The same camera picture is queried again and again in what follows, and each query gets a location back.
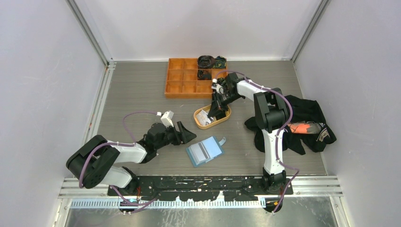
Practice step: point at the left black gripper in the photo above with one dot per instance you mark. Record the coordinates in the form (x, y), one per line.
(185, 136)

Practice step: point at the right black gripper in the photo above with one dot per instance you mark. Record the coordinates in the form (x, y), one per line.
(217, 108)

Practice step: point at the black and white card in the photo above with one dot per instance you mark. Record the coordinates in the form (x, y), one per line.
(198, 153)

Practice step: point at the blue leather card holder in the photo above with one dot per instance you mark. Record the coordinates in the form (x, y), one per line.
(214, 148)

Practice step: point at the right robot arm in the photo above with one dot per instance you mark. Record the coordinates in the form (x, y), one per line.
(272, 114)

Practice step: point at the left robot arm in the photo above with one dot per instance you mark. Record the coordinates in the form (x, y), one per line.
(95, 162)

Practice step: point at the grey card in tray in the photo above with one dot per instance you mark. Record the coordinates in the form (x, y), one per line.
(203, 119)

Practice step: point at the oval wooden tray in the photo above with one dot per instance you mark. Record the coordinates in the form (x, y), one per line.
(215, 123)

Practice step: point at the dark rolled sock middle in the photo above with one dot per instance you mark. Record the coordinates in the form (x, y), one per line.
(204, 74)

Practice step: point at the dark rolled sock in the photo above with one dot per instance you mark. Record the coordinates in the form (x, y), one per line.
(204, 74)
(206, 62)

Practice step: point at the orange compartment organizer tray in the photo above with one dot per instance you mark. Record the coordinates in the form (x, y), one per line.
(181, 79)

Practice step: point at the green rolled sock top right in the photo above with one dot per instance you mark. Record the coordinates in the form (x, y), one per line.
(220, 63)

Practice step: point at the dark rolled sock top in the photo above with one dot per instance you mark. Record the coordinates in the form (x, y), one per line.
(206, 62)

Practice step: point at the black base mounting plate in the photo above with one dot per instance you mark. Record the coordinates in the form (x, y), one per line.
(202, 188)

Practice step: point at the black garment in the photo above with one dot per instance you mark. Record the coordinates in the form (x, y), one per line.
(308, 125)

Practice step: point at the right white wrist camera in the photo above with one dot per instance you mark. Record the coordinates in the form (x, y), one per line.
(217, 86)

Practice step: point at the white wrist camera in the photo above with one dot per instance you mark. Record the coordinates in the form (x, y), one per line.
(166, 118)
(217, 86)

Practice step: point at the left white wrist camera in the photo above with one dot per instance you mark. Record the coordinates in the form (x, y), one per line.
(166, 118)

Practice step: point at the aluminium frame rail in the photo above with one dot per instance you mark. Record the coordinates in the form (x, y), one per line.
(303, 187)

